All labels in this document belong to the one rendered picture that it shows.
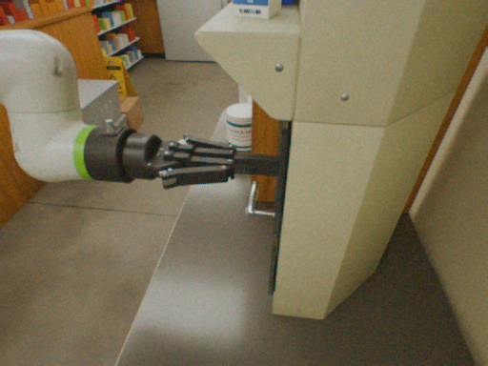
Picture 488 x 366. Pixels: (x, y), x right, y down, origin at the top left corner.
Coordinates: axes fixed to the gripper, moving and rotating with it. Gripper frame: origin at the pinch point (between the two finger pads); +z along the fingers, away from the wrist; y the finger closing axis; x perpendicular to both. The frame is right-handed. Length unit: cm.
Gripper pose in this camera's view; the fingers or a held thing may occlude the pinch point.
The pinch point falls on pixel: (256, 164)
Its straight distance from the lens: 46.9
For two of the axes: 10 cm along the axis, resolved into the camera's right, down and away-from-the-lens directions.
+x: 0.0, 7.9, 6.2
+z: 9.9, 0.8, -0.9
